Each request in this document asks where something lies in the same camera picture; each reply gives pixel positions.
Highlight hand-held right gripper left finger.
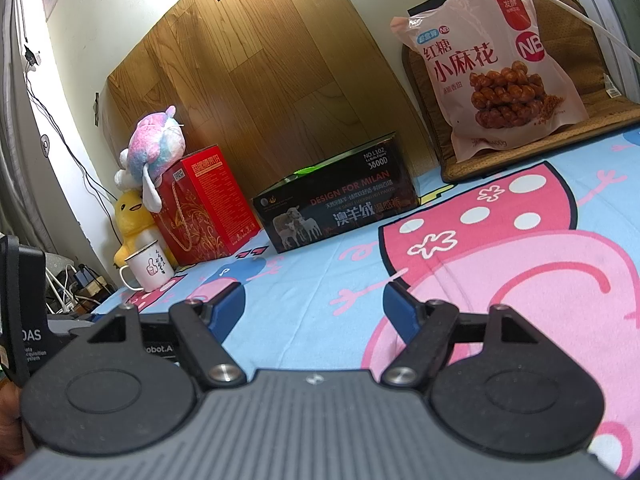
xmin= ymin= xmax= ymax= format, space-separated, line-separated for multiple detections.
xmin=90 ymin=282 xmax=247 ymax=391

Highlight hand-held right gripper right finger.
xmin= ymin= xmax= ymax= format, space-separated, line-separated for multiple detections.
xmin=382 ymin=282 xmax=543 ymax=392

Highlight black cardboard box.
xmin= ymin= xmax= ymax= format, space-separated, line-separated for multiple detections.
xmin=251 ymin=132 xmax=420 ymax=254

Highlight person's left hand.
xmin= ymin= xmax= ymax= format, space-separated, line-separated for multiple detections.
xmin=0 ymin=385 xmax=23 ymax=468

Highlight cartoon pig printed blanket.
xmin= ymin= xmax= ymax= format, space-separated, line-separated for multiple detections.
xmin=92 ymin=125 xmax=640 ymax=480

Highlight white enamel mug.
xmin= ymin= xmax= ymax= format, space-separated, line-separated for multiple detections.
xmin=118 ymin=240 xmax=176 ymax=292

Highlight red gift box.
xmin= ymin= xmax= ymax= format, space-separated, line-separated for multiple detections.
xmin=152 ymin=144 xmax=262 ymax=266

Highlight yellow plush duck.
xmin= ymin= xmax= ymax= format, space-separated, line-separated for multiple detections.
xmin=112 ymin=190 xmax=176 ymax=266

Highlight pastel plush toy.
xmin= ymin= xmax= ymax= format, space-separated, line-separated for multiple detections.
xmin=114 ymin=105 xmax=188 ymax=211

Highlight wooden laminate board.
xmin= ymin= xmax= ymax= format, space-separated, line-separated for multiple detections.
xmin=97 ymin=0 xmax=426 ymax=211

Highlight large pink snack bag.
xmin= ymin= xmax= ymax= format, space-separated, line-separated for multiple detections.
xmin=390 ymin=0 xmax=591 ymax=163

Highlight brown woven seat cushion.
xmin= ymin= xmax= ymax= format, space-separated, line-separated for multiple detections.
xmin=400 ymin=0 xmax=640 ymax=183

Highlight cluttered chargers and cables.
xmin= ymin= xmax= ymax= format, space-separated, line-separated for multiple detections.
xmin=45 ymin=255 xmax=116 ymax=317

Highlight black wall cable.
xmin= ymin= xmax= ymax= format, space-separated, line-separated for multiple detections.
xmin=15 ymin=35 xmax=118 ymax=241

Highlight white power cable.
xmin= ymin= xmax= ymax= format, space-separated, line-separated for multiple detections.
xmin=480 ymin=0 xmax=640 ymax=66

